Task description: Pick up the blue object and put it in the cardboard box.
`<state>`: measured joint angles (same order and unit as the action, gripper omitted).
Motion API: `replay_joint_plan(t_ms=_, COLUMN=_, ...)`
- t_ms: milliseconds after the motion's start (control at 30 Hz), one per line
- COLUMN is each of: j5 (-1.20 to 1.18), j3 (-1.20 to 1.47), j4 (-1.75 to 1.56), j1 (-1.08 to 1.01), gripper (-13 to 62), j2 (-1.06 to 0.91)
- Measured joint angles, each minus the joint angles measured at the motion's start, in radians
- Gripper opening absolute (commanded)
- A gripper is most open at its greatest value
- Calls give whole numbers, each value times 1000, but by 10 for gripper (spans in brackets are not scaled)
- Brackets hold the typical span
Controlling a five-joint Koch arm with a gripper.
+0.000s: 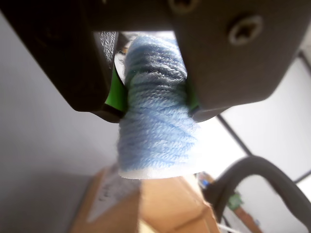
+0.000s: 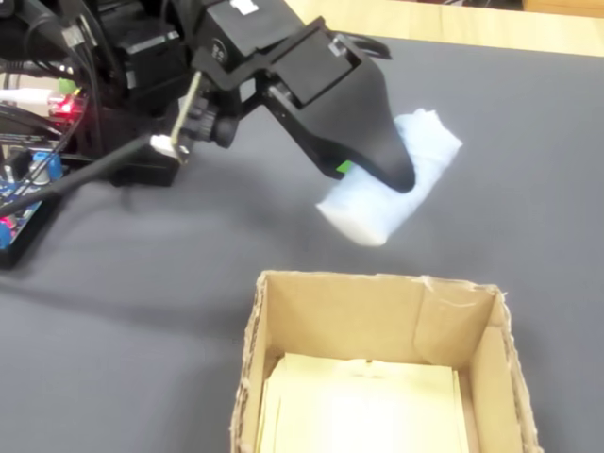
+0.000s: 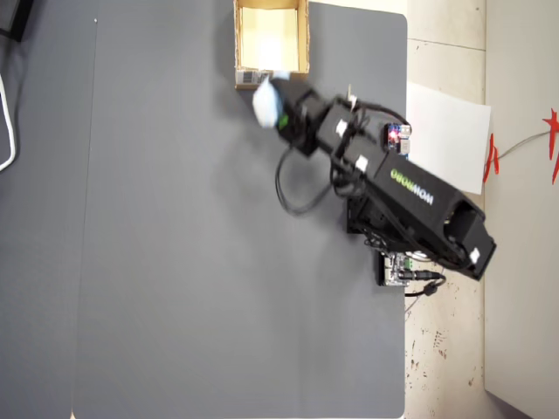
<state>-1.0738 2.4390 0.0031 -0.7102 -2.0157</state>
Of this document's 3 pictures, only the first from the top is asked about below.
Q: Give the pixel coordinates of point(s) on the open cardboard box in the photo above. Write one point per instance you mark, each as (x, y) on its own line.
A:
(175, 204)

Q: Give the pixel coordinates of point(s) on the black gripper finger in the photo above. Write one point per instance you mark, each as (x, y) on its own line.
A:
(233, 68)
(68, 53)

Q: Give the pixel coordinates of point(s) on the blue yarn block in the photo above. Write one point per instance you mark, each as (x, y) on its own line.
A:
(158, 126)

